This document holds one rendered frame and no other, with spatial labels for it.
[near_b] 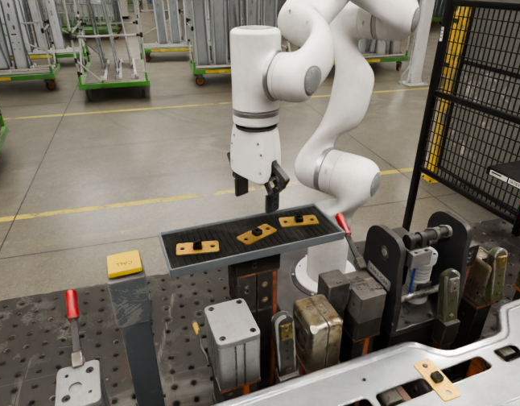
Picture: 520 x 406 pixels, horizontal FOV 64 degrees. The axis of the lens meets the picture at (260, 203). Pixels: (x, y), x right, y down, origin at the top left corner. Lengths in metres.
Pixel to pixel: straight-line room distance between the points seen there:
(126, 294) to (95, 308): 0.63
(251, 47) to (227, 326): 0.46
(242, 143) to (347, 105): 0.38
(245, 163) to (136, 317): 0.37
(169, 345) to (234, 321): 0.56
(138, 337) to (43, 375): 0.46
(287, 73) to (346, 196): 0.49
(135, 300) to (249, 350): 0.25
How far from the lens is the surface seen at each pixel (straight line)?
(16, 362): 1.40
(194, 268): 0.79
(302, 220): 0.91
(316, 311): 0.82
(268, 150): 0.74
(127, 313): 0.88
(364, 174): 1.06
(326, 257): 1.22
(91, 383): 0.78
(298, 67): 0.67
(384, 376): 0.85
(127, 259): 0.84
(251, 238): 0.86
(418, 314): 1.04
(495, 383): 0.91
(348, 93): 1.06
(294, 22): 0.80
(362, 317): 0.90
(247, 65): 0.70
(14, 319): 1.54
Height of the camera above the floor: 1.64
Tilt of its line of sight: 29 degrees down
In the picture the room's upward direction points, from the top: straight up
